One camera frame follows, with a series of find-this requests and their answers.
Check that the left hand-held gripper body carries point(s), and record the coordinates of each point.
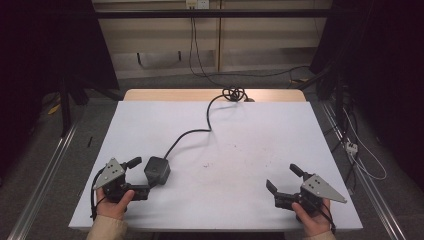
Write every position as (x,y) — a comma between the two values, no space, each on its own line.
(110,173)

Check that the wooden table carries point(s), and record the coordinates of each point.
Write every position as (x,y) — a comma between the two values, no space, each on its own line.
(173,95)

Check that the white table cover sheet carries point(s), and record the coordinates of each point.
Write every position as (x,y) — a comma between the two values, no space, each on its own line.
(233,160)

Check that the white wall socket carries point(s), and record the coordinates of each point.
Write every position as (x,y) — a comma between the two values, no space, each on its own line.
(197,4)

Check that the aluminium floor rail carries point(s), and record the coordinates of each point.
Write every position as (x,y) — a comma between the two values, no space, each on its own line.
(46,180)
(373,193)

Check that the person's left hand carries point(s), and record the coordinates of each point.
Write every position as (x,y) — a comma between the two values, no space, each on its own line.
(111,208)

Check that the black metal stand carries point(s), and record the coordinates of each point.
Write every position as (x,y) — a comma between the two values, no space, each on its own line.
(65,110)

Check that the white power strip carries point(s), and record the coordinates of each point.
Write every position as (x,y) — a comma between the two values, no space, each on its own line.
(352,148)

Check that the black horizontal frame bar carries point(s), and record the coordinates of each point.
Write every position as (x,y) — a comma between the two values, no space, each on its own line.
(213,13)

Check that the yellow floor tape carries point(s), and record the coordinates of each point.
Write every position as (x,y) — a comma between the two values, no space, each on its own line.
(300,80)
(54,109)

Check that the black cube power adapter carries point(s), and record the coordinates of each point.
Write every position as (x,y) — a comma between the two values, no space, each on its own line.
(157,170)

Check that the person's right hand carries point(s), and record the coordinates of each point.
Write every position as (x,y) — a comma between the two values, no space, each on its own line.
(313,223)

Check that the black curtain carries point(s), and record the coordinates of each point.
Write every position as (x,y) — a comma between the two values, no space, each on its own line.
(383,66)
(40,50)

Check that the small black stick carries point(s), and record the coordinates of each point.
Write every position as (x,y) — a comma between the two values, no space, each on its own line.
(89,142)

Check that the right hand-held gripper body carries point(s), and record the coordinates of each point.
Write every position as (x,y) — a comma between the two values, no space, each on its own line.
(318,188)

